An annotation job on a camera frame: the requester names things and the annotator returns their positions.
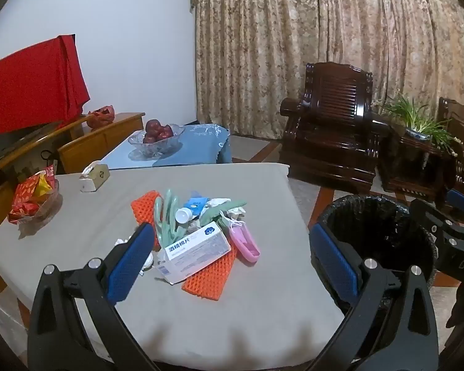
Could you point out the dark wooden armchair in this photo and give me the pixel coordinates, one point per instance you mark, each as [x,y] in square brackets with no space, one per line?
[332,131]
[460,131]

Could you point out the black-lined waste bin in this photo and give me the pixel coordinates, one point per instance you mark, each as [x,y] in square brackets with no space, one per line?
[379,224]

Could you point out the red cloth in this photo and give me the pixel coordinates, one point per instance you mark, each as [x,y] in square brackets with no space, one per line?
[31,85]

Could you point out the light wooden cabinet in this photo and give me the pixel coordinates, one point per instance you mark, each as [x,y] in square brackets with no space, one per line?
[100,143]

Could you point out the pink pouch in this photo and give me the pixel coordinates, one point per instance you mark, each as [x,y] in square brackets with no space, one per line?
[244,243]

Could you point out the light green rubber glove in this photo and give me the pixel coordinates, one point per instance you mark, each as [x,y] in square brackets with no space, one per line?
[166,216]
[224,206]

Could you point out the blue packet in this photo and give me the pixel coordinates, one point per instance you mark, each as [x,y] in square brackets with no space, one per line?
[195,205]

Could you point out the blue tablecloth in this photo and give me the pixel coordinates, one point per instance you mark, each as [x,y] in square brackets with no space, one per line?
[201,143]

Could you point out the red basket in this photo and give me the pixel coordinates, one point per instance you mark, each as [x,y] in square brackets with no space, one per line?
[99,118]

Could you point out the black television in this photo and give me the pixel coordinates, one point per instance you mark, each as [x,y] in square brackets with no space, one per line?
[7,147]

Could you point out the orange foam net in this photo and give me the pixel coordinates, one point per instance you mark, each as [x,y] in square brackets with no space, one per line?
[208,282]
[143,208]

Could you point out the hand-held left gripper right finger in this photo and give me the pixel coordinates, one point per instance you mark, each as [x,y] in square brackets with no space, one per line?
[332,262]

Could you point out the glass fruit bowl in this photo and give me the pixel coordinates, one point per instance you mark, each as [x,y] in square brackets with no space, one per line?
[154,150]

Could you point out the green potted plant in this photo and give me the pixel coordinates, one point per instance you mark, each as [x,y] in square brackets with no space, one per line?
[421,123]

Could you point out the patterned beige curtain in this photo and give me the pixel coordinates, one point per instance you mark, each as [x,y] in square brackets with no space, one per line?
[274,46]

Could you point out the olive tissue box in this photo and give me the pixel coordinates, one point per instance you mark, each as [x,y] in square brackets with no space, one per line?
[94,179]

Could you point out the red apple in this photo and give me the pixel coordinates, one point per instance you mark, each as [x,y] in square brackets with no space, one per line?
[152,126]
[149,138]
[166,132]

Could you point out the small red white packet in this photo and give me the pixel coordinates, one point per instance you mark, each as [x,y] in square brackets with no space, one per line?
[49,172]

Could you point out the small white bottle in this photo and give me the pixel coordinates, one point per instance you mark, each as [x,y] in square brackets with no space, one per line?
[183,215]

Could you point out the white cardboard box blue logo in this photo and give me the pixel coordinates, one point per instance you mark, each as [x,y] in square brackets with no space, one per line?
[195,253]

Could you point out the clear snack dish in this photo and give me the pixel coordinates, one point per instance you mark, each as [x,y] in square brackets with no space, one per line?
[48,205]

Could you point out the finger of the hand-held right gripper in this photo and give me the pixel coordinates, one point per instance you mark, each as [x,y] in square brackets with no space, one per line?
[437,220]
[462,199]

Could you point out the red snack packet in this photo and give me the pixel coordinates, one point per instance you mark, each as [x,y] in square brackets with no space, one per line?
[23,201]

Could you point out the dark wooden side table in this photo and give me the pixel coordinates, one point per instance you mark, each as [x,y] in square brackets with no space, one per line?
[406,162]

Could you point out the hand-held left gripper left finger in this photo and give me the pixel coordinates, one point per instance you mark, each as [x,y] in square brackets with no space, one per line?
[133,262]

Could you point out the yellow snack packet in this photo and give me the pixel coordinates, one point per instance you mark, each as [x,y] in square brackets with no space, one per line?
[42,186]

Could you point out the white cloth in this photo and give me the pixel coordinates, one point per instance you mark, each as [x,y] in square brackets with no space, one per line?
[217,203]

